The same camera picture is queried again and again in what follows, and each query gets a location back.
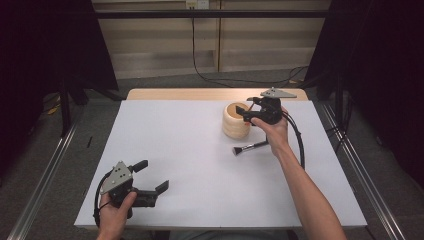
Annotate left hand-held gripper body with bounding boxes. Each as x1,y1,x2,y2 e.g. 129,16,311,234
99,160,158,219

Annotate black metal stand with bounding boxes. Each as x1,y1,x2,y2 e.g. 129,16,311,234
58,76,73,138

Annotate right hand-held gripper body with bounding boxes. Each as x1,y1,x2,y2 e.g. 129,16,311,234
244,87,298,126

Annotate black makeup brush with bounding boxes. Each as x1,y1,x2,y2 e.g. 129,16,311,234
232,139,270,157

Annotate white wall power outlet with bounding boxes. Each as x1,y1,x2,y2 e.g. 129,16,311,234
185,0,210,10

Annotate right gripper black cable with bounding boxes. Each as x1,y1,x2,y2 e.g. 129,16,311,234
282,111,306,170

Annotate black power cable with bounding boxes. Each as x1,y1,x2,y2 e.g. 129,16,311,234
191,8,309,88

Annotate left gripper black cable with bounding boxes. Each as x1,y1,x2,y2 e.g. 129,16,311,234
93,169,115,228

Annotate white table cover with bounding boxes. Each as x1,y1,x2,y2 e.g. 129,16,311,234
73,99,368,231

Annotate black horizontal frame bar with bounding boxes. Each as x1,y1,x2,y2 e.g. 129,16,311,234
94,9,329,19

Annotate cream ringed brush holder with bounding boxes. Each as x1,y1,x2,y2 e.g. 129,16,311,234
222,101,252,140

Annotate person's right hand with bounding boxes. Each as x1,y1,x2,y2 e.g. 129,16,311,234
250,106,291,158

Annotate aluminium floor rail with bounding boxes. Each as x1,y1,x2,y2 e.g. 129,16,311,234
6,109,84,240
319,103,406,240

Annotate beige cabinet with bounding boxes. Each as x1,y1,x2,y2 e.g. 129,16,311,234
91,0,333,80

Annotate person's left hand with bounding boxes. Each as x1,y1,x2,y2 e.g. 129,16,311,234
97,191,138,236

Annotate black curtain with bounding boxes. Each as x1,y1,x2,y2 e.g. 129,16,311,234
304,0,424,188
0,0,119,181

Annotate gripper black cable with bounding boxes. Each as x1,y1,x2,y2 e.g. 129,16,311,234
282,111,306,170
93,169,115,228

